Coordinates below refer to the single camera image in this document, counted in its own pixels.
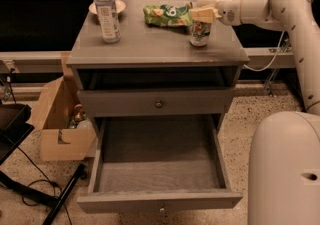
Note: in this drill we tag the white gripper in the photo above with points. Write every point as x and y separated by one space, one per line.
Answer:
228 10

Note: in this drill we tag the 7up soda can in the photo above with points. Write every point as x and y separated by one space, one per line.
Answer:
200 32

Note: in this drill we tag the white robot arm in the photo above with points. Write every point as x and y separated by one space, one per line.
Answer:
284 157

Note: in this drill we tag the grey wooden drawer cabinet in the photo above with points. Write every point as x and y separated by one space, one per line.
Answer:
195 76

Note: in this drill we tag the closed grey top drawer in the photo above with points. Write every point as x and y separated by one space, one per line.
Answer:
107 103

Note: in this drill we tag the open grey middle drawer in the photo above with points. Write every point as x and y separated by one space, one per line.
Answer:
158 163

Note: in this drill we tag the green chip bag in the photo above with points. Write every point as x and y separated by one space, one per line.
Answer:
167 15

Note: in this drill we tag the clear plastic water bottle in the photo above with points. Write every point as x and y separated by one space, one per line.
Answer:
108 19

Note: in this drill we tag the bottles inside cardboard box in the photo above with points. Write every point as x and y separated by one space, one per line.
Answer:
79 119

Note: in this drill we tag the cardboard box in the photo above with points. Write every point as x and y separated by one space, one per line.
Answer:
51 116

